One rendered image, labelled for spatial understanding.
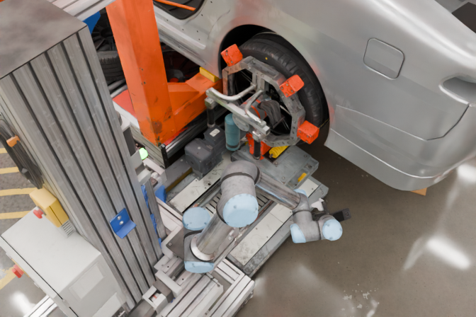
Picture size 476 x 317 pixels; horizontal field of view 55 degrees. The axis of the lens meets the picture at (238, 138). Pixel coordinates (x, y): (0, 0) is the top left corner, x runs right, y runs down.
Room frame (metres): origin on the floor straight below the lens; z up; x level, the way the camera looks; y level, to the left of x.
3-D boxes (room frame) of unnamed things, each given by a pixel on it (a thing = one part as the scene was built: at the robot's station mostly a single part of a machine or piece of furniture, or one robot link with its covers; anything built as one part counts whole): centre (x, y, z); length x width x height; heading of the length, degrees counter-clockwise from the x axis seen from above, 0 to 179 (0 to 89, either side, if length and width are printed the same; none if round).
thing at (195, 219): (0.91, 0.18, 0.98); 0.13 x 0.12 x 0.14; 5
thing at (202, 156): (1.87, 0.16, 0.26); 0.42 x 0.18 x 0.35; 137
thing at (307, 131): (1.52, -0.37, 0.85); 0.09 x 0.08 x 0.07; 47
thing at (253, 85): (1.71, 0.02, 1.03); 0.19 x 0.18 x 0.11; 137
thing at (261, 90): (1.57, -0.12, 1.03); 0.19 x 0.18 x 0.11; 137
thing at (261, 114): (1.68, -0.09, 0.85); 0.21 x 0.14 x 0.14; 137
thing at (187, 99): (2.05, 0.26, 0.69); 0.52 x 0.17 x 0.35; 137
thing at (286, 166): (1.86, -0.25, 0.32); 0.40 x 0.30 x 0.28; 47
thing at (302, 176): (1.86, -0.25, 0.13); 0.50 x 0.36 x 0.10; 47
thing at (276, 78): (1.73, -0.13, 0.85); 0.54 x 0.07 x 0.54; 47
